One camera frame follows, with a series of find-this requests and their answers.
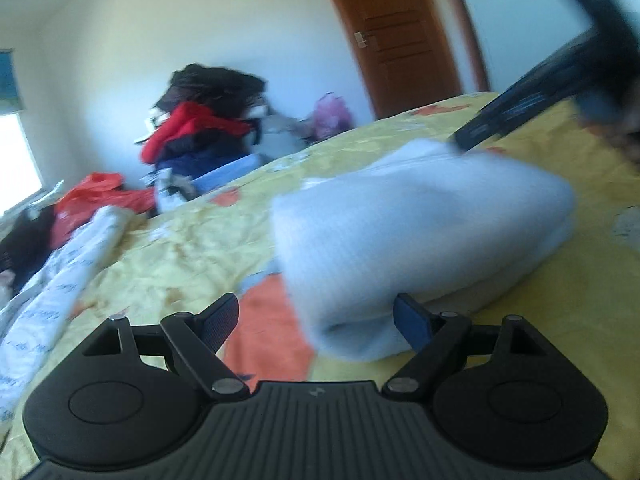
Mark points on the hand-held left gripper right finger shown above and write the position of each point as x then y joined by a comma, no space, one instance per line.
413,324

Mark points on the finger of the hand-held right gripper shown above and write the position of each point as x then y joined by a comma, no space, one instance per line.
520,105

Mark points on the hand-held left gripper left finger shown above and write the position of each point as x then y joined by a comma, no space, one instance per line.
220,321

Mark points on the white knitted sweater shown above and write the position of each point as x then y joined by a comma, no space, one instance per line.
400,220

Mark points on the yellow carrot print bed sheet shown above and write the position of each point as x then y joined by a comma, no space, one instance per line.
200,240

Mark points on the brown wooden door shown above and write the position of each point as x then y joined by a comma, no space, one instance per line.
400,35

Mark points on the white grey plastic bag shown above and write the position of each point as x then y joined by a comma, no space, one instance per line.
172,190

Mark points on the light blue knitted cloth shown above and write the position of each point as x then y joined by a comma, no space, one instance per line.
227,172

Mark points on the white script print quilt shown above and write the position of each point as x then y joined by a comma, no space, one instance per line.
65,280

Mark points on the navy garment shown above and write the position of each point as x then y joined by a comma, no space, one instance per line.
200,152

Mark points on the red plastic bag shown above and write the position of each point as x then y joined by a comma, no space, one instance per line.
95,200

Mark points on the pink plastic bag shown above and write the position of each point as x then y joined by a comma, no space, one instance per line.
331,117

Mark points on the clear plastic bag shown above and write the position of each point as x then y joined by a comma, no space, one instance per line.
280,132

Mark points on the red padded jacket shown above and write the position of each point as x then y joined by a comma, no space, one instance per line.
190,122

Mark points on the black fuzzy garment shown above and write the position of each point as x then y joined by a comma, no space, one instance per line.
25,245

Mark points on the black jacket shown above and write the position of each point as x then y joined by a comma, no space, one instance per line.
215,85

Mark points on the window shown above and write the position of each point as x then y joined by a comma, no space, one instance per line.
17,165

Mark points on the blue window blind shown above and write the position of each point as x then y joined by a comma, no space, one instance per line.
7,80

